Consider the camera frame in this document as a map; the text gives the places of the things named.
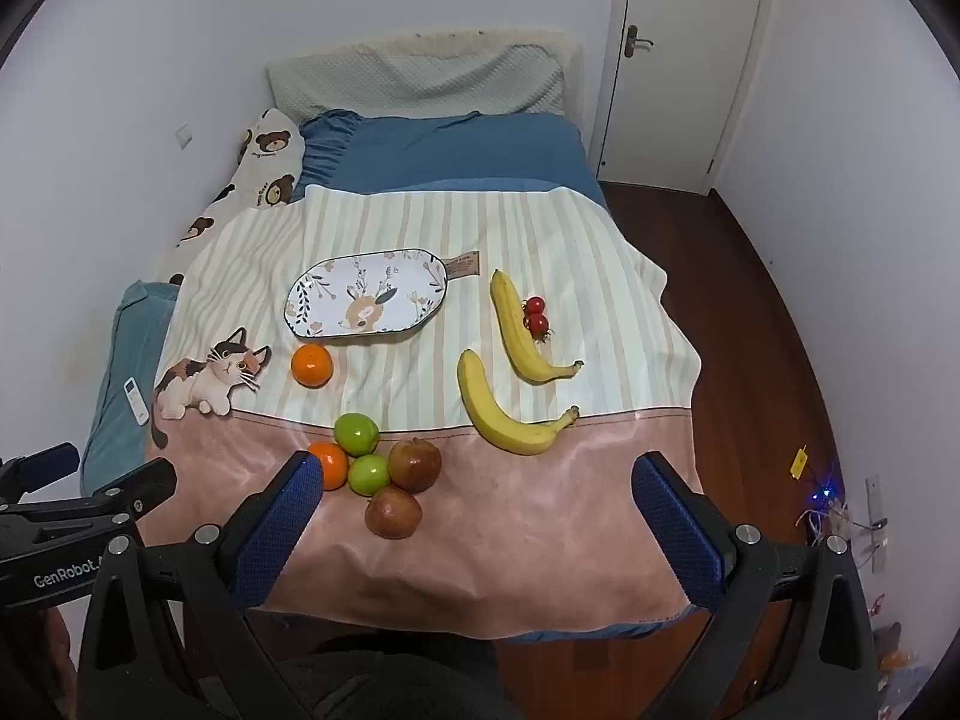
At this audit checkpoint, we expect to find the white door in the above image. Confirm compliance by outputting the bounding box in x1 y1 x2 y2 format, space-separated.
589 0 777 196

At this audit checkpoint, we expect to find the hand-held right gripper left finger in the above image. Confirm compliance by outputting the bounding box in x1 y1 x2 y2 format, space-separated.
75 451 325 720

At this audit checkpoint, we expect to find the cream fuzzy cloth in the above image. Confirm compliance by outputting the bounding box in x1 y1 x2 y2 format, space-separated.
367 28 586 91

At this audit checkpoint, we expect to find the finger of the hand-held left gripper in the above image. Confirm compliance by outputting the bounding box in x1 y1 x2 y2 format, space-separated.
0 442 81 500
75 456 179 533

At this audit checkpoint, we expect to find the orange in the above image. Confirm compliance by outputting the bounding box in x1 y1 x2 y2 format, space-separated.
307 441 350 491
291 345 333 389

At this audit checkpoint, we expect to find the striped cat print blanket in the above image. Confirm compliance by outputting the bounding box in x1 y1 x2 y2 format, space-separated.
146 184 702 642

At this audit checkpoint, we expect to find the grey dotted pillow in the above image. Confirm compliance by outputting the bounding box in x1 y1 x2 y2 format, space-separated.
266 34 567 121

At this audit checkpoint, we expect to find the blue bed sheet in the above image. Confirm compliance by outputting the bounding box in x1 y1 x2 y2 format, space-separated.
300 111 610 211

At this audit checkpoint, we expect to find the yellow banana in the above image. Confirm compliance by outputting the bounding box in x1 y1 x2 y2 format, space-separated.
490 268 584 383
457 349 581 455

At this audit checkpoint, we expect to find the white cable bundle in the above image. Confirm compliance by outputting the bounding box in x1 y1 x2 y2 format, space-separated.
795 476 860 545

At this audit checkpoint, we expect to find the floral oval plate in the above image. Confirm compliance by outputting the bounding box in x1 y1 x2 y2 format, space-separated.
283 247 449 338

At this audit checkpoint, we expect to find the person's dark clothing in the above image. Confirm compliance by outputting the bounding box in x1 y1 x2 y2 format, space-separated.
277 634 518 720

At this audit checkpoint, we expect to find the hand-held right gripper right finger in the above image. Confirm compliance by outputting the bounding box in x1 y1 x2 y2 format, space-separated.
632 451 880 720

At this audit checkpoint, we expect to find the green apple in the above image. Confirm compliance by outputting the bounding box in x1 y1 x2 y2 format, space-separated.
347 454 392 497
334 412 380 458

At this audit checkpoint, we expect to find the bear print pillow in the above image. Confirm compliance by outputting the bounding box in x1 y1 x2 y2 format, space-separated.
154 109 306 286

